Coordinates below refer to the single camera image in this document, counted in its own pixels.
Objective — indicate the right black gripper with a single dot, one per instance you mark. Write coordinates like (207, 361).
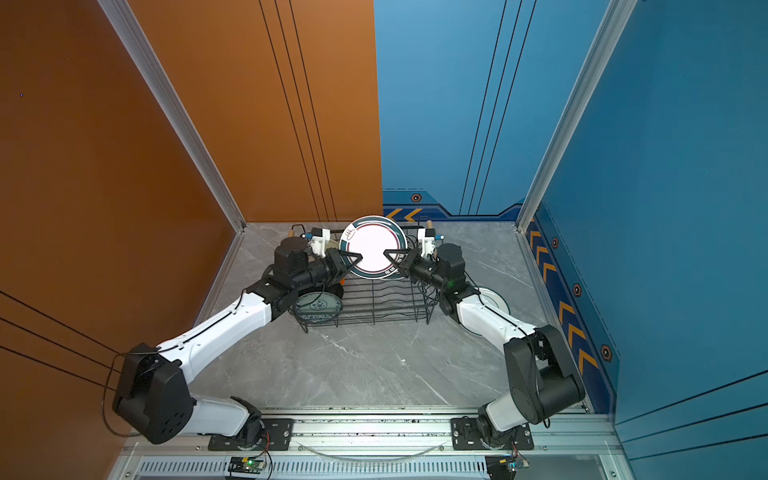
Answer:
(410, 265)

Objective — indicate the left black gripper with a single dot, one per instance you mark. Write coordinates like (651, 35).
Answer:
(335, 260)

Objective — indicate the white plate dark green rim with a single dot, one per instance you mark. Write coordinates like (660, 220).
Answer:
(370, 236)

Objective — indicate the black wire dish rack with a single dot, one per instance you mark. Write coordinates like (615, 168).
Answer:
(378, 301)

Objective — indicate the teal patterned plate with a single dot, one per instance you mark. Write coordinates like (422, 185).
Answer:
(318, 307)

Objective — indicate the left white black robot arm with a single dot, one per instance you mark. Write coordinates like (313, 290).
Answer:
(152, 393)

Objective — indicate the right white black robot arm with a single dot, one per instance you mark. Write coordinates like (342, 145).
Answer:
(543, 378)

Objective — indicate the left green circuit board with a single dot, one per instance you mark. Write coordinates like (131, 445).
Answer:
(248, 467)

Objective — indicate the right circuit board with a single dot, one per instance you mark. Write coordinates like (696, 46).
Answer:
(504, 467)

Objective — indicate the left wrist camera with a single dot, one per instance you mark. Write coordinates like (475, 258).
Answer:
(318, 240)

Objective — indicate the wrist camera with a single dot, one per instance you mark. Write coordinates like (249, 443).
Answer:
(318, 240)
(427, 240)

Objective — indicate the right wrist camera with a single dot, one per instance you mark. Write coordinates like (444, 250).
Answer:
(427, 240)

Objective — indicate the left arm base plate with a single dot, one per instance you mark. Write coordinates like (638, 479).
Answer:
(271, 434)

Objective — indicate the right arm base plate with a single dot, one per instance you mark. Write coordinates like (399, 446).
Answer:
(470, 433)

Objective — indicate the aluminium mounting rail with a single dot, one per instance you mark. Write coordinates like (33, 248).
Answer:
(397, 443)

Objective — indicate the left aluminium corner post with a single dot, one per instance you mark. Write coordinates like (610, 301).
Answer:
(126, 25)

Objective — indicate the aluminium corner post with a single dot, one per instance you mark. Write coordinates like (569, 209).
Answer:
(126, 25)
(606, 39)

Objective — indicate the right aluminium corner post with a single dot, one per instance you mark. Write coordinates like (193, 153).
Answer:
(606, 39)

